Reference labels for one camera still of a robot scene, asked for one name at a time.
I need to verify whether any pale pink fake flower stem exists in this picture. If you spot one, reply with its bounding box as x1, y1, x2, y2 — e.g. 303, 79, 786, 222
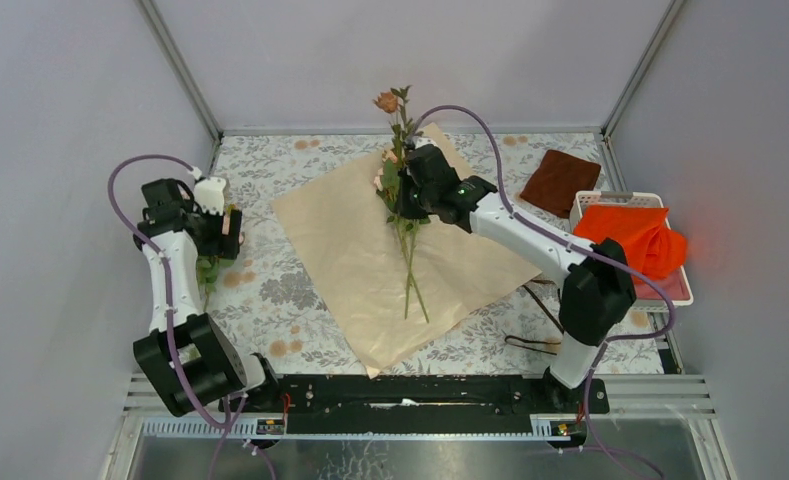
195, 203, 246, 309

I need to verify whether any pink fake rose spray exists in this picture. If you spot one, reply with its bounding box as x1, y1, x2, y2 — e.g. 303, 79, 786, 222
373, 150, 430, 322

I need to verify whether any peach wrapping paper sheet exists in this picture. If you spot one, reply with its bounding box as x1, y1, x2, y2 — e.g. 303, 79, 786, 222
272, 147, 541, 377

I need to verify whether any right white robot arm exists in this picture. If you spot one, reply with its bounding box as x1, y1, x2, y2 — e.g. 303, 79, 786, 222
396, 141, 636, 412

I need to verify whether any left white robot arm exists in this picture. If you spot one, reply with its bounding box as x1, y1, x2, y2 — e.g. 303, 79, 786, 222
133, 177, 281, 417

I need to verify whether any floral patterned table mat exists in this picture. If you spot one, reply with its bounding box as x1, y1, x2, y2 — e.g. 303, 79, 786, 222
160, 132, 665, 376

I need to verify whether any brown towel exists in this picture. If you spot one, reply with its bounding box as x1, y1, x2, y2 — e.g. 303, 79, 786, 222
519, 150, 601, 219

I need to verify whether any orange cloth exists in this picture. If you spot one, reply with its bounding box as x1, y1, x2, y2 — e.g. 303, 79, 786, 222
573, 204, 688, 280

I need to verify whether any white plastic basket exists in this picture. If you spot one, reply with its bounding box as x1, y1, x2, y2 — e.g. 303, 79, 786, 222
569, 190, 695, 313

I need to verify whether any pink cloth in basket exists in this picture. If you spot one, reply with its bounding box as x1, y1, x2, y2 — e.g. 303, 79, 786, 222
633, 267, 692, 303

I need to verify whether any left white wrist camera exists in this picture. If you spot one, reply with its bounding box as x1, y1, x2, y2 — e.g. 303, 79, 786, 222
189, 167, 229, 216

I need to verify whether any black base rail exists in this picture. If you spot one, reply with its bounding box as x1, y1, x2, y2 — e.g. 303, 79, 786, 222
244, 374, 610, 435

